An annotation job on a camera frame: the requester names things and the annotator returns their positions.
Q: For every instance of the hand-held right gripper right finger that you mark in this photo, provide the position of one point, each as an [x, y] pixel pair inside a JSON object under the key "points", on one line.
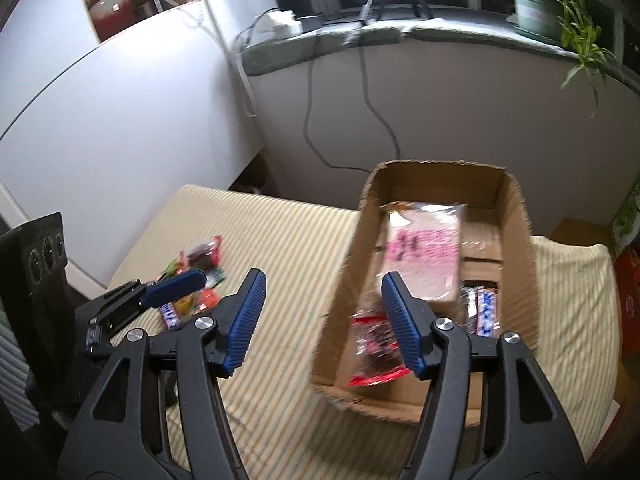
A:
{"points": [[400, 320]]}

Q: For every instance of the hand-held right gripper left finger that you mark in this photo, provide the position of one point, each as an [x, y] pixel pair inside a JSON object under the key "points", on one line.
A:
{"points": [[247, 320]]}

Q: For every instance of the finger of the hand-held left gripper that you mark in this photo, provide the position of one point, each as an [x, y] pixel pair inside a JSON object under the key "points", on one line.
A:
{"points": [[175, 287]]}

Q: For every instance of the red clear snack packet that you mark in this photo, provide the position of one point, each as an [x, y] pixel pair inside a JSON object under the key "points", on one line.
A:
{"points": [[372, 350]]}

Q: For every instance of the cardboard box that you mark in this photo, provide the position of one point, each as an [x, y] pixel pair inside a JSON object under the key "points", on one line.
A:
{"points": [[515, 240]]}

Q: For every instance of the bread packet with pink label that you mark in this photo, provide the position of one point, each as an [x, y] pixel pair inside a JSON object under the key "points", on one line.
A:
{"points": [[425, 255]]}

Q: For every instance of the striped beige tablecloth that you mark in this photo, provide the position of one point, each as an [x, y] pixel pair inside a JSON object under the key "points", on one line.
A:
{"points": [[290, 240]]}

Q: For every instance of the brown cardboard carton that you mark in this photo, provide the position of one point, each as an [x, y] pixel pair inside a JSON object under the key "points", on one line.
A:
{"points": [[580, 232]]}

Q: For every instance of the red box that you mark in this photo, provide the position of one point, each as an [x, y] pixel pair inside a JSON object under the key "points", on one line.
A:
{"points": [[630, 300]]}

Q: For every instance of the green carton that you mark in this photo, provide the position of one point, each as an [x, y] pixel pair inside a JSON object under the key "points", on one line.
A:
{"points": [[627, 220]]}

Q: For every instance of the red vase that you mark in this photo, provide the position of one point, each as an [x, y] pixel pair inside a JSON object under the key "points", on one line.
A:
{"points": [[110, 10]]}

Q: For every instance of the white power strip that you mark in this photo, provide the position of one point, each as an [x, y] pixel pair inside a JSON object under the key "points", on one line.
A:
{"points": [[280, 24]]}

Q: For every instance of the grey stone windowsill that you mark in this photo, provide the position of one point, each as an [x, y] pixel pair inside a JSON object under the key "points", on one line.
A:
{"points": [[450, 40]]}

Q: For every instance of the potted spider plant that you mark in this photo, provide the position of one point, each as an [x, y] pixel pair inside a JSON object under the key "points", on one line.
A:
{"points": [[537, 7]]}

